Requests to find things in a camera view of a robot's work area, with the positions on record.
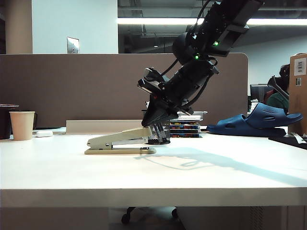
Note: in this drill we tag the metal wall switch plate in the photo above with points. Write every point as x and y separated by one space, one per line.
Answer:
73 45

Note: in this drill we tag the white earbuds case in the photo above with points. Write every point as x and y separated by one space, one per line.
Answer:
43 133

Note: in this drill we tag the beige paper cup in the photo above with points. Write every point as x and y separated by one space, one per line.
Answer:
22 125

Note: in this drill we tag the black computer monitor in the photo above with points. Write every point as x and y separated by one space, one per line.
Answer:
257 92

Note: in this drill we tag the white black pen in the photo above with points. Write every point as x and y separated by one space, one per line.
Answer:
162 133
156 131

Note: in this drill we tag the colourful book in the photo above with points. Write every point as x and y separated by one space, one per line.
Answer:
184 135
183 123
183 129

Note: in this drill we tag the blue slipper leaning tilted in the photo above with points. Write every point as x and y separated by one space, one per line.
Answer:
266 114

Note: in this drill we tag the black mat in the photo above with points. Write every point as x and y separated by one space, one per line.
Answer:
287 141

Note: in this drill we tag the black mesh pen holder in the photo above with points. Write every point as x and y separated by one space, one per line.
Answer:
164 135

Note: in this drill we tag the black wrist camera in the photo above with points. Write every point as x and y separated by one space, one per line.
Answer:
151 80

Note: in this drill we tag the beige desk stapler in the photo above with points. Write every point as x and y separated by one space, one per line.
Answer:
120 138

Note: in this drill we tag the long ceiling light strip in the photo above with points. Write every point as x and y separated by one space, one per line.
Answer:
156 21

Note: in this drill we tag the person in green top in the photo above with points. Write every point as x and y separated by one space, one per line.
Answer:
279 101

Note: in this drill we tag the dark cylindrical container with lid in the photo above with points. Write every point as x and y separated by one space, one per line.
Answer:
4 122

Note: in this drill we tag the brown cardboard box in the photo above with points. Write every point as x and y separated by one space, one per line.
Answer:
298 100

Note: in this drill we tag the brown desk partition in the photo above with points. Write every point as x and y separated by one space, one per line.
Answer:
84 88

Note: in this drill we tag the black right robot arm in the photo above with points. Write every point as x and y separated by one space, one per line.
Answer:
216 24

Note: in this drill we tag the blue slipper lying flat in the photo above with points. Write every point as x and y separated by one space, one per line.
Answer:
227 125

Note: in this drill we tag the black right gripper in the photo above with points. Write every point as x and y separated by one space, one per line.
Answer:
189 81

